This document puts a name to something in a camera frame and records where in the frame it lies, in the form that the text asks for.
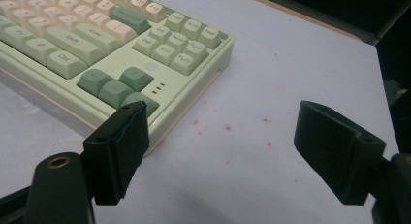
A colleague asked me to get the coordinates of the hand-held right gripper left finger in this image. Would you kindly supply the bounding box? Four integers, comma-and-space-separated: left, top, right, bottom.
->
81, 100, 150, 207

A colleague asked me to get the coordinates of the green and cream keyboard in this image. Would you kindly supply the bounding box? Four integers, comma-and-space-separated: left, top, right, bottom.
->
0, 0, 236, 158

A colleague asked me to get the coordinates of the black metal stand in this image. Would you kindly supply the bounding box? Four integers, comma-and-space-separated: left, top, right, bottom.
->
266, 0, 411, 47

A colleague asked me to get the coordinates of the white board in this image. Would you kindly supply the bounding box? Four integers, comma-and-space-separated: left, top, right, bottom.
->
0, 0, 401, 224

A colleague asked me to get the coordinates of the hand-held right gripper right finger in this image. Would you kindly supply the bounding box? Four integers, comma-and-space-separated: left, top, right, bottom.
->
293, 100, 388, 207

